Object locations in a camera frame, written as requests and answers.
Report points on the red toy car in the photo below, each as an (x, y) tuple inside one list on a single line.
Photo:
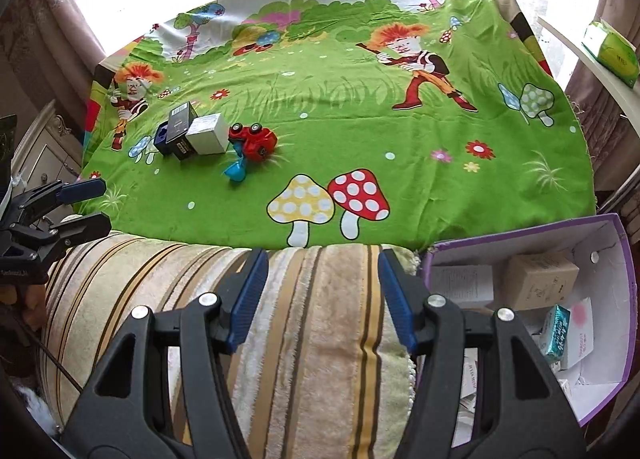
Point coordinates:
[(255, 141)]

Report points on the black box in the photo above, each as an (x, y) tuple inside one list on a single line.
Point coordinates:
[(179, 131)]

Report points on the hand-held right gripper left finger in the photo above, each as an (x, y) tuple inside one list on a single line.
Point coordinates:
[(247, 299)]

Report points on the white pink box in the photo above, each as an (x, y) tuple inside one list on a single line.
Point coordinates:
[(581, 334)]

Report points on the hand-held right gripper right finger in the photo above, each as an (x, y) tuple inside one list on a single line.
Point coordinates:
[(395, 299)]

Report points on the striped plush towel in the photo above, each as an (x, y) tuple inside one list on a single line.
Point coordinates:
[(300, 339)]

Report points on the green tissue pack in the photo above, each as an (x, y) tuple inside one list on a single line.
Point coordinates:
[(612, 51)]

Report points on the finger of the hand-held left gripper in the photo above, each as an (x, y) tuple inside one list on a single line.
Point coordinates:
[(82, 189), (80, 229)]

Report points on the purple cardboard box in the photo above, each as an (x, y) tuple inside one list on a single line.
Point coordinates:
[(610, 289)]

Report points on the person's left hand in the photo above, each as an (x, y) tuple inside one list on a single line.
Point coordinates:
[(27, 306)]

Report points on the carved cream nightstand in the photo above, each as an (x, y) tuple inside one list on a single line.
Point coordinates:
[(45, 149)]

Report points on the white curved shelf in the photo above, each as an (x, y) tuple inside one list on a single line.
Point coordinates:
[(580, 69)]

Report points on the white fluffy cloth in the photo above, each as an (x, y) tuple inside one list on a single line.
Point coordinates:
[(35, 406)]

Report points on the cartoon printed green blanket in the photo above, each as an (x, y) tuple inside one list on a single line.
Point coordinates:
[(350, 114)]

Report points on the navy blue box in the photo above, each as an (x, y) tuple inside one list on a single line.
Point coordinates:
[(162, 138)]

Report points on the teal green box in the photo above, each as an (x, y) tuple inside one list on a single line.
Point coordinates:
[(557, 331)]

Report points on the beige long box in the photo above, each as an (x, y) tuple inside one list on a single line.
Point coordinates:
[(540, 279)]

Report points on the small white box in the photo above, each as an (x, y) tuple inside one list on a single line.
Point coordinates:
[(207, 134)]

